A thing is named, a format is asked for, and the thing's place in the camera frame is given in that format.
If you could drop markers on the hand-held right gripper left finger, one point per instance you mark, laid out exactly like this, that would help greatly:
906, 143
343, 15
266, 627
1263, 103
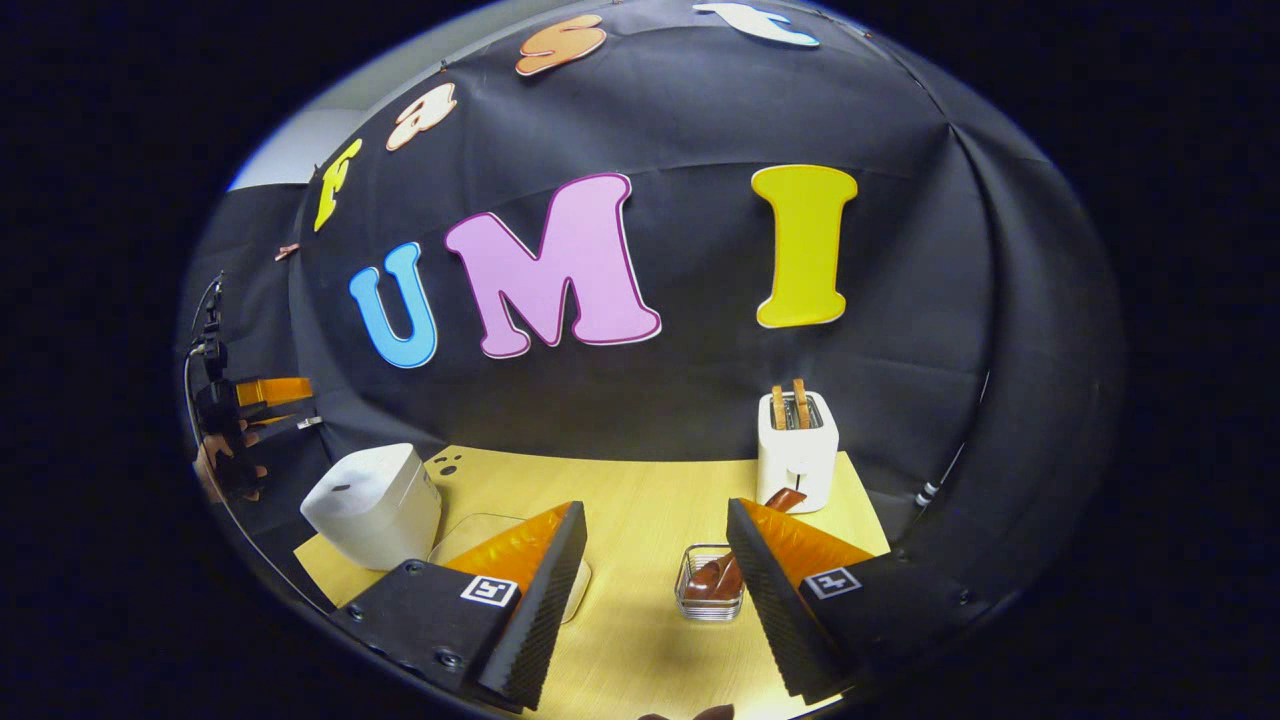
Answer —
545, 610

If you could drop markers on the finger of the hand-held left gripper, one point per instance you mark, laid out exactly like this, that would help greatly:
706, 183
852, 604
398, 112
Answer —
280, 391
285, 424

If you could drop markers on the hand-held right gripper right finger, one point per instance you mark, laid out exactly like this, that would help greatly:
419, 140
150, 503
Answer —
770, 610

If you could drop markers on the brown wooden spoon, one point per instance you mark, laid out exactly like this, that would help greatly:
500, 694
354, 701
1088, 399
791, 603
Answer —
715, 578

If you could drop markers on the white rice cooker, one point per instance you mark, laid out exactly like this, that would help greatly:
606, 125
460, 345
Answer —
370, 505

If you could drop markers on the pink cloth clip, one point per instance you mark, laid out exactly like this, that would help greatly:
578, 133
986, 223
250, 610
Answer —
287, 251

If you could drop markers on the white toaster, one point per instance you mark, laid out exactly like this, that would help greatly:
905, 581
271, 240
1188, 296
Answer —
795, 470

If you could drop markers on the brown toast slice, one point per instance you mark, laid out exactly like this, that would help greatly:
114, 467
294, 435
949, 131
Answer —
778, 408
801, 403

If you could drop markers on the black backdrop cloth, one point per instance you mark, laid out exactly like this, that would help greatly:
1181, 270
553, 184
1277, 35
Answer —
700, 400

